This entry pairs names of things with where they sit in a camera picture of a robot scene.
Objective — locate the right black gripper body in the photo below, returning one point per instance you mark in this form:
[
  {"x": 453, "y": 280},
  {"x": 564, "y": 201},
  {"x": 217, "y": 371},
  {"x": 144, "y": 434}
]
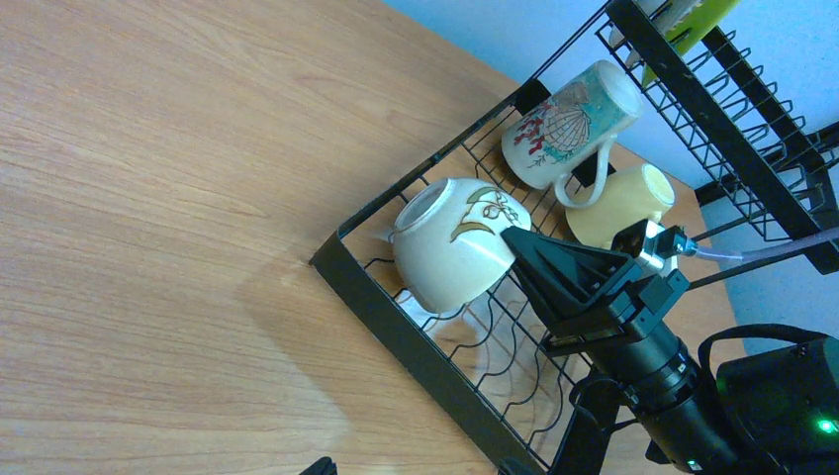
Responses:
[{"x": 624, "y": 333}]

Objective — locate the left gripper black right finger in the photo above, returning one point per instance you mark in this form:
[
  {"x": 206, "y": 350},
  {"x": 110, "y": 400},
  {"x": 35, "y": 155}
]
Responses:
[{"x": 512, "y": 466}]

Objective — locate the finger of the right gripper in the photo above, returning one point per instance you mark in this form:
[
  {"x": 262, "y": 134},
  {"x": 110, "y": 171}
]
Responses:
[{"x": 569, "y": 285}]

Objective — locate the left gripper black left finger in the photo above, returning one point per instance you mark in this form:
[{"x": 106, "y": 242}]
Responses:
[{"x": 323, "y": 466}]

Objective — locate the yellow handled white mug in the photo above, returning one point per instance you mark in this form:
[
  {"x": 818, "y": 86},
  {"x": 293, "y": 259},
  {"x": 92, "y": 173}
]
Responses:
[{"x": 630, "y": 195}]

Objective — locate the white bowl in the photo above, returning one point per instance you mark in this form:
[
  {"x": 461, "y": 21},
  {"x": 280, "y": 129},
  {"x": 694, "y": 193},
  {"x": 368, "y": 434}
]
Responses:
[{"x": 447, "y": 241}]

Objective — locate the tall seashell mug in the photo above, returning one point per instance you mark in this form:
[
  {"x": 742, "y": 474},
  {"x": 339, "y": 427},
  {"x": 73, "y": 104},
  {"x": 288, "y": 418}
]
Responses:
[{"x": 581, "y": 119}]

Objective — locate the black wire dish rack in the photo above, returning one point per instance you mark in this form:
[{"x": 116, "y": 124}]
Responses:
[{"x": 483, "y": 363}]

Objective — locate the green plate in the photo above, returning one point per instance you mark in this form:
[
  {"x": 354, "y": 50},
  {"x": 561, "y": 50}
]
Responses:
[{"x": 698, "y": 24}]

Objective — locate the woven bamboo tray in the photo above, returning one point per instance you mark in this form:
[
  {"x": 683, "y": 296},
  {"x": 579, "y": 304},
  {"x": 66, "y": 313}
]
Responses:
[{"x": 665, "y": 15}]

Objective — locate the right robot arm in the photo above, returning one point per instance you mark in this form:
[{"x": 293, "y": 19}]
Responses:
[{"x": 753, "y": 399}]

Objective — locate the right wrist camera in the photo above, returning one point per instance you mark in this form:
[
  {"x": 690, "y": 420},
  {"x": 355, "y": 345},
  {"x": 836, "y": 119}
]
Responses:
[{"x": 654, "y": 248}]

